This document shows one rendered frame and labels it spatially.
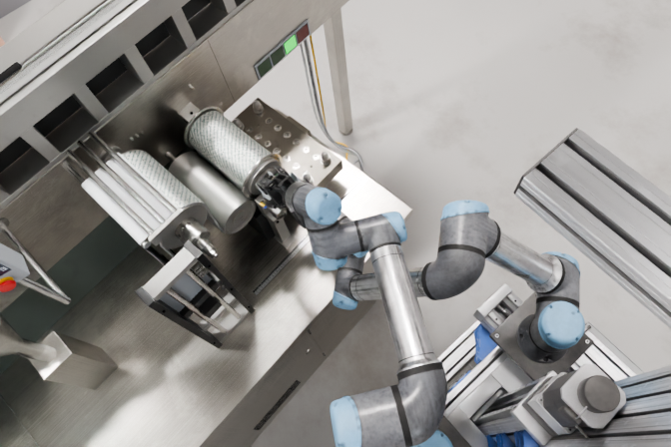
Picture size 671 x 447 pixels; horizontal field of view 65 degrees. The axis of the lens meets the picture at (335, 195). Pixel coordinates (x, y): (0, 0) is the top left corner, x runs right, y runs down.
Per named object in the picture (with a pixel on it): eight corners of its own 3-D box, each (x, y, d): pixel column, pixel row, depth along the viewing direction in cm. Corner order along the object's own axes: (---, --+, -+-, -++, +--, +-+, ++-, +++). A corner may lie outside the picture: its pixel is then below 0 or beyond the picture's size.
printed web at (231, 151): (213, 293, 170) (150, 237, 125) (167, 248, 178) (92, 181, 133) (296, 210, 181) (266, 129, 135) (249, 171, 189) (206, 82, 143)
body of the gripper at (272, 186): (275, 164, 136) (296, 170, 126) (295, 188, 140) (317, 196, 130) (254, 185, 134) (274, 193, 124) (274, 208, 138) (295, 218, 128)
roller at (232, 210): (231, 239, 155) (219, 224, 144) (175, 190, 164) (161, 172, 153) (260, 212, 158) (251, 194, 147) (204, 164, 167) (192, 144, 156)
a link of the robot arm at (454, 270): (491, 307, 125) (347, 313, 160) (494, 262, 130) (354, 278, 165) (463, 292, 119) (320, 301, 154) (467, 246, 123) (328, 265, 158)
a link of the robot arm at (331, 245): (364, 264, 120) (354, 221, 117) (317, 276, 120) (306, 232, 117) (359, 250, 128) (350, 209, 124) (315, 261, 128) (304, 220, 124)
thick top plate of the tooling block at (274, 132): (311, 202, 174) (308, 194, 169) (229, 136, 188) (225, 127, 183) (342, 169, 179) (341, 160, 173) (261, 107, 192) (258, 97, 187)
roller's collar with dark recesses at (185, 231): (195, 254, 133) (187, 246, 128) (180, 240, 136) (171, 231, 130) (214, 236, 135) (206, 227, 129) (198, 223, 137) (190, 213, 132)
